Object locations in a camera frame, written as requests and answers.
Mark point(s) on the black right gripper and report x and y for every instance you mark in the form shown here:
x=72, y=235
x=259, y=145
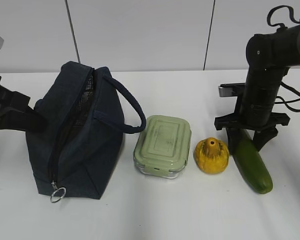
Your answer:
x=254, y=117

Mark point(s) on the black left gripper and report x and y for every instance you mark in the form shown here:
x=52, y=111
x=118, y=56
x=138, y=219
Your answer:
x=15, y=114

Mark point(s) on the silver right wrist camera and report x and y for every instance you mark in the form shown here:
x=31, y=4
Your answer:
x=231, y=89

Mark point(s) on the green cucumber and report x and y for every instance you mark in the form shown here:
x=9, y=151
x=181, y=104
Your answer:
x=251, y=165

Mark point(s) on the green lid glass container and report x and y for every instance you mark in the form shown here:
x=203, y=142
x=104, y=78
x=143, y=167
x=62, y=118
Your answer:
x=162, y=149

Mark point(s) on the yellow squash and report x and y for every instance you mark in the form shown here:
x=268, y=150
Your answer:
x=212, y=155

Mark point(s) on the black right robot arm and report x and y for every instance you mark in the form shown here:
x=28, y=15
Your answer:
x=269, y=57

